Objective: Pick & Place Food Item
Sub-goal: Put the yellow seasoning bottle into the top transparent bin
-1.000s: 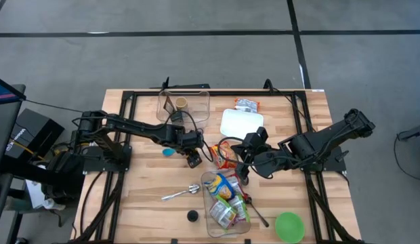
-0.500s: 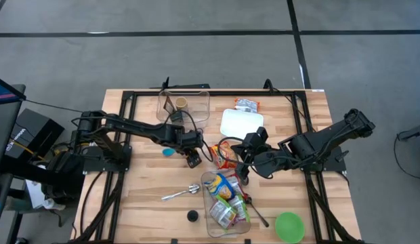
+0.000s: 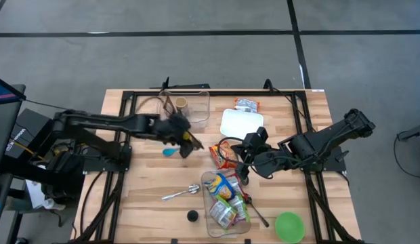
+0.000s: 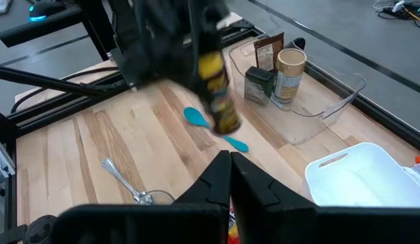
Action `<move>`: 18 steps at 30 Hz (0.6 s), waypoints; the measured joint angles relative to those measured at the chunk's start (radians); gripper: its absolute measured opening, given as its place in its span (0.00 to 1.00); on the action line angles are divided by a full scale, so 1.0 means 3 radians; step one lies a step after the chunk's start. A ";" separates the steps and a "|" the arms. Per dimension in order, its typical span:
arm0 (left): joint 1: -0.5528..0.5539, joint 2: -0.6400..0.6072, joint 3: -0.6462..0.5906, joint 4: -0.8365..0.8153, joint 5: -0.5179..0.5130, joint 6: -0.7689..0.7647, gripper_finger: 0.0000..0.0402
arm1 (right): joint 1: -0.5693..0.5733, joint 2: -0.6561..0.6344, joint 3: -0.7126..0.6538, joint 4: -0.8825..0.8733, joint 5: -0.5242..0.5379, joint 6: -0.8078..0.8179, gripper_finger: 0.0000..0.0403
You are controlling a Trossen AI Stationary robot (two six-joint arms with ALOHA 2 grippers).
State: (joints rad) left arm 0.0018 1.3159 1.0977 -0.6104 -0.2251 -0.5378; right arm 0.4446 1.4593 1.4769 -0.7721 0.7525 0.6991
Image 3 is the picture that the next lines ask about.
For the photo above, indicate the red beef ramen packet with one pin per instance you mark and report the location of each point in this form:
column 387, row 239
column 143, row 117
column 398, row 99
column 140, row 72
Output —
column 227, row 157

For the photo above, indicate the white paper sheet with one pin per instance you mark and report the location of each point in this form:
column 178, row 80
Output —
column 35, row 194

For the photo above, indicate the black box with white print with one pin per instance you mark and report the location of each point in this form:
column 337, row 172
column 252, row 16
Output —
column 30, row 128

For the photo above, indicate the orange-edged ramen packet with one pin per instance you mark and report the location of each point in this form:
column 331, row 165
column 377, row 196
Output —
column 246, row 105

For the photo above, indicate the black aluminium rig frame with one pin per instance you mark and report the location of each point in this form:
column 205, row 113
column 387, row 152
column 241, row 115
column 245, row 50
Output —
column 213, row 93

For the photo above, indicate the black table edge bracket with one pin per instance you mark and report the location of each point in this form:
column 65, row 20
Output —
column 183, row 86

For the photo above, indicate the green plastic bowl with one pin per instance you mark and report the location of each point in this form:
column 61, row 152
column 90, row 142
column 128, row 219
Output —
column 289, row 227

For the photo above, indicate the tan-lid clear spice jar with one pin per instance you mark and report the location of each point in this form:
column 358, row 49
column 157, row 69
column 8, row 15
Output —
column 181, row 102

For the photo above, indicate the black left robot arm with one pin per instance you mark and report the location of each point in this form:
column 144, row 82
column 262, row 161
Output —
column 105, row 122

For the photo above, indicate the computer monitor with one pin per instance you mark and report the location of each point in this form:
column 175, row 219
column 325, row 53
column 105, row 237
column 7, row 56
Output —
column 3, row 98

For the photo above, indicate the pink and green ramen packet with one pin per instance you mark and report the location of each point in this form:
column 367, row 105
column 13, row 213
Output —
column 240, row 207

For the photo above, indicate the clear plastic bin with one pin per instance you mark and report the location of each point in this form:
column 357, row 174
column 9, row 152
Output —
column 200, row 105
column 210, row 230

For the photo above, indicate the green-edged ramen packet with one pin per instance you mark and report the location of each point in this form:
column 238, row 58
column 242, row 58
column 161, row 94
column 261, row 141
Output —
column 223, row 213

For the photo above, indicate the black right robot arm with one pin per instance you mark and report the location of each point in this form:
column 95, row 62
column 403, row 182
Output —
column 325, row 139

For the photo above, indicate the teal plastic spoon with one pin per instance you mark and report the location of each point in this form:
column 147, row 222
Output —
column 169, row 152

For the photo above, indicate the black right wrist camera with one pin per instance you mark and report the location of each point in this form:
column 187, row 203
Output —
column 255, row 137

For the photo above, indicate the red and white ramen packet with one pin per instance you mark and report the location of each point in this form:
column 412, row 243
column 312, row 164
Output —
column 236, row 181

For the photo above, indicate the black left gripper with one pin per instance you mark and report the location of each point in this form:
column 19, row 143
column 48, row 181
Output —
column 169, row 127

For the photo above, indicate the black-lid thyme jar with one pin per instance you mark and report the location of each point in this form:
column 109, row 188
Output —
column 192, row 216

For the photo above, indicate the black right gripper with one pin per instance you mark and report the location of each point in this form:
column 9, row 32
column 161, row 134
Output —
column 259, row 159

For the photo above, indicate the blue ramen packet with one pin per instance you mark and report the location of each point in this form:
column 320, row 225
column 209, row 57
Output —
column 218, row 187

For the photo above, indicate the yellow-lid dark spice jar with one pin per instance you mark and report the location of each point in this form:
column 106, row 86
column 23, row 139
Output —
column 187, row 136

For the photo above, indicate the white plastic bin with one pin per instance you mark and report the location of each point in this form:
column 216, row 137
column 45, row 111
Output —
column 240, row 123

